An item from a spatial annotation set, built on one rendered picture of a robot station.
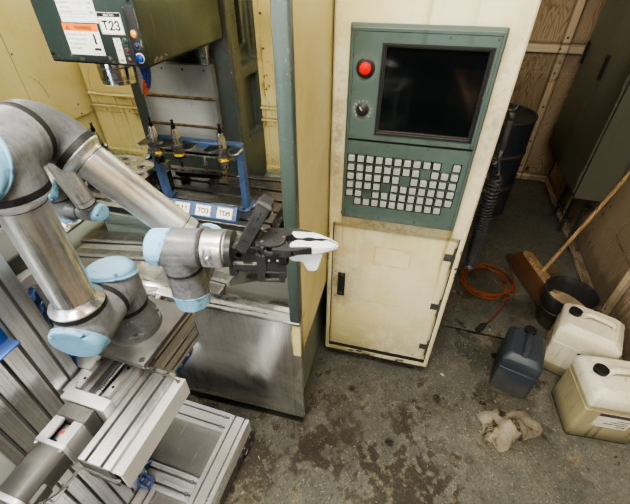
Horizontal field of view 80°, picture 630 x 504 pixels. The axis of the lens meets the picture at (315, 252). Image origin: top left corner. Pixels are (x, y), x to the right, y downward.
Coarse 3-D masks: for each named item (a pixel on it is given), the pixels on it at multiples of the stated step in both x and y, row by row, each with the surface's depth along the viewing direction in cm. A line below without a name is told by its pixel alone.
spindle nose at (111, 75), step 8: (96, 64) 162; (104, 64) 161; (104, 72) 163; (112, 72) 163; (120, 72) 164; (128, 72) 166; (136, 72) 171; (104, 80) 165; (112, 80) 164; (120, 80) 165; (128, 80) 167; (136, 80) 171
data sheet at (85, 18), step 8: (56, 0) 136; (64, 0) 136; (72, 0) 135; (80, 0) 134; (88, 0) 133; (64, 8) 137; (72, 8) 137; (80, 8) 136; (88, 8) 135; (64, 16) 139; (72, 16) 138; (80, 16) 138; (88, 16) 137; (96, 16) 136
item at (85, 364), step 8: (40, 288) 97; (40, 296) 98; (48, 304) 100; (80, 360) 110; (88, 360) 110; (96, 360) 109; (80, 368) 112; (88, 368) 108; (80, 376) 106; (72, 384) 104
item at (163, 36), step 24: (48, 0) 137; (96, 0) 133; (120, 0) 131; (144, 0) 135; (168, 0) 147; (192, 0) 162; (216, 0) 181; (48, 24) 143; (96, 24) 138; (144, 24) 137; (168, 24) 150; (192, 24) 165; (216, 24) 184; (144, 48) 139; (168, 48) 152; (192, 48) 168
